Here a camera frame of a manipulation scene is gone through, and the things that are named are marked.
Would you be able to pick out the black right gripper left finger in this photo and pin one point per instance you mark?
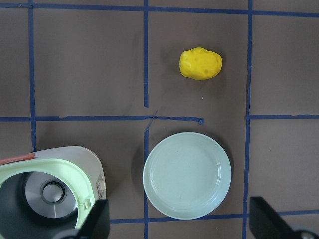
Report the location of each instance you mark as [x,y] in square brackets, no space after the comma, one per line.
[96,225]

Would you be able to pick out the yellow toy potato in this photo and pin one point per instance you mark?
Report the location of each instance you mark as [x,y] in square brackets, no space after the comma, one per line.
[200,64]

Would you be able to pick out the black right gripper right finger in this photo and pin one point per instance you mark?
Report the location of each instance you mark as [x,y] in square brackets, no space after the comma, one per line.
[266,223]

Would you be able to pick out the pale green plate right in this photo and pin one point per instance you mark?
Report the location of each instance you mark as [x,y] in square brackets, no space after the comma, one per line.
[187,176]

